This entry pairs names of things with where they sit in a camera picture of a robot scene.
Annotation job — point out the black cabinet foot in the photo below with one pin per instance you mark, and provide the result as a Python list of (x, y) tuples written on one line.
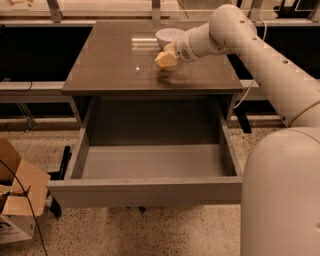
[(55, 208)]

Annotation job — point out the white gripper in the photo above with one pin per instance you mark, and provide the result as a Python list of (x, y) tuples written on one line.
[(182, 49)]

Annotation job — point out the grey cabinet with counter top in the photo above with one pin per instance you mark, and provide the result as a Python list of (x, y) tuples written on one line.
[(116, 69)]

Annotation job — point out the open cardboard box left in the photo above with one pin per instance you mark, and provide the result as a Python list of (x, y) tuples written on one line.
[(23, 194)]

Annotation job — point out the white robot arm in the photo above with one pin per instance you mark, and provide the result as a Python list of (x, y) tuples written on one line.
[(280, 191)]

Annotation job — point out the grey open top drawer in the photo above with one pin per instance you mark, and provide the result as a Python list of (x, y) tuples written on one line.
[(151, 152)]

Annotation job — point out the white ceramic bowl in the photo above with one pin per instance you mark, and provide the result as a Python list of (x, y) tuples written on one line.
[(167, 35)]

